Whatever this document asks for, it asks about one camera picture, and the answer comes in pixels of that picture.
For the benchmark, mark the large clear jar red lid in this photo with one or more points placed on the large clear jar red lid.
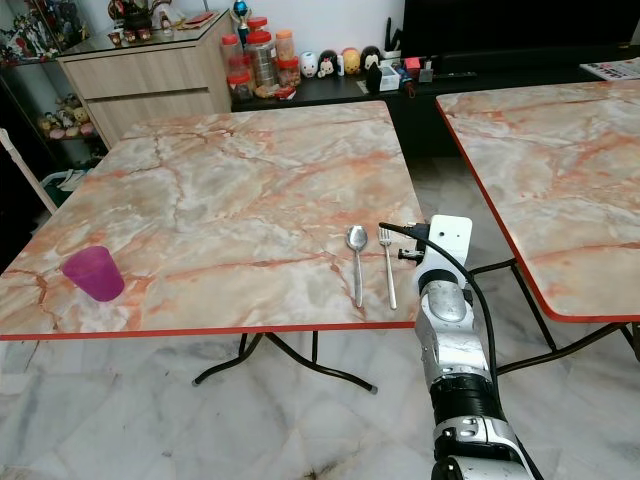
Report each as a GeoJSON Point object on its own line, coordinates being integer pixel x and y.
{"type": "Point", "coordinates": [262, 60]}

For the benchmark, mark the small clear jar red lid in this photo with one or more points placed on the small clear jar red lid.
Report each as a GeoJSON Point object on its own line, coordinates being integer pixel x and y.
{"type": "Point", "coordinates": [289, 72]}

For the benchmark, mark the clear jar orange lid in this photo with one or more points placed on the clear jar orange lid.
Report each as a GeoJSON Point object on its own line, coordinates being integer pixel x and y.
{"type": "Point", "coordinates": [285, 44]}

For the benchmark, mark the red flat box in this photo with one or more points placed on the red flat box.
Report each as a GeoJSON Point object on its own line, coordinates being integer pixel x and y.
{"type": "Point", "coordinates": [196, 18]}

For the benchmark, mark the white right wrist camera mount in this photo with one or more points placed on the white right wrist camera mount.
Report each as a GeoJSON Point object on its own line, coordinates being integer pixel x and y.
{"type": "Point", "coordinates": [452, 235]}

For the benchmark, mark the purple plastic cup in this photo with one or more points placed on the purple plastic cup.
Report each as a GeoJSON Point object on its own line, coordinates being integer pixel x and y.
{"type": "Point", "coordinates": [95, 275]}

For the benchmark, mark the black and white figurine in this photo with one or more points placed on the black and white figurine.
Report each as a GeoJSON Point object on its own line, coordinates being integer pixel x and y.
{"type": "Point", "coordinates": [328, 66]}

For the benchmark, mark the glass display shelf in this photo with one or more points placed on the glass display shelf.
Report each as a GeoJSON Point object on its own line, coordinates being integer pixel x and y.
{"type": "Point", "coordinates": [30, 55]}

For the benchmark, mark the light wooden cabinet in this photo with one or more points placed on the light wooden cabinet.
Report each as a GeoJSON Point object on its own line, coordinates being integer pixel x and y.
{"type": "Point", "coordinates": [140, 80]}

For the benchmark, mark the silver metal spoon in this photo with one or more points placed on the silver metal spoon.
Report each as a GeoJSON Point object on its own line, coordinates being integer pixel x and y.
{"type": "Point", "coordinates": [356, 238]}

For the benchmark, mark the white round figurine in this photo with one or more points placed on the white round figurine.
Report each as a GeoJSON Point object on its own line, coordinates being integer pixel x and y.
{"type": "Point", "coordinates": [309, 65]}

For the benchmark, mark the printed magazine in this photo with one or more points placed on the printed magazine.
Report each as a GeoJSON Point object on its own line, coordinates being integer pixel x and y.
{"type": "Point", "coordinates": [615, 68]}

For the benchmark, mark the black metal table legs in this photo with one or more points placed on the black metal table legs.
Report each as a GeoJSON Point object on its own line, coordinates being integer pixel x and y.
{"type": "Point", "coordinates": [285, 350]}
{"type": "Point", "coordinates": [560, 345]}

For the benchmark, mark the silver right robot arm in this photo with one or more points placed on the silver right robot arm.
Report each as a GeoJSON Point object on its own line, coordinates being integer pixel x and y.
{"type": "Point", "coordinates": [450, 330]}

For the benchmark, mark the white long stick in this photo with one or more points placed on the white long stick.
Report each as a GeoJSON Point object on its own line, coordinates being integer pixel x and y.
{"type": "Point", "coordinates": [25, 170]}

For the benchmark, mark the black television console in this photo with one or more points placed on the black television console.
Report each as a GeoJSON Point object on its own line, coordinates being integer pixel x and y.
{"type": "Point", "coordinates": [410, 115]}

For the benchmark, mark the black round figurine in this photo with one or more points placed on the black round figurine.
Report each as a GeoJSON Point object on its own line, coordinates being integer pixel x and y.
{"type": "Point", "coordinates": [372, 60]}

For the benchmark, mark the small white box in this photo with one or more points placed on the small white box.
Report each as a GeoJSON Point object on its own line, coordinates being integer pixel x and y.
{"type": "Point", "coordinates": [390, 77]}

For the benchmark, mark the silver metal fork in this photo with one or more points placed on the silver metal fork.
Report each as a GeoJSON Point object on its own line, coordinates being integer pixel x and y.
{"type": "Point", "coordinates": [390, 280]}

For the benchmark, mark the black television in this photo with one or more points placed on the black television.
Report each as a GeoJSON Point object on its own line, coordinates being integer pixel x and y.
{"type": "Point", "coordinates": [510, 22]}

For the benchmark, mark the trophy with blue ball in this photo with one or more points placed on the trophy with blue ball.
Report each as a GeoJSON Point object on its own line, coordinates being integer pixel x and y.
{"type": "Point", "coordinates": [241, 12]}

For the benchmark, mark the yellow round figurine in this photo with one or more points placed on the yellow round figurine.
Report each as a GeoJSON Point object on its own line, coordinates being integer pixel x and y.
{"type": "Point", "coordinates": [351, 62]}

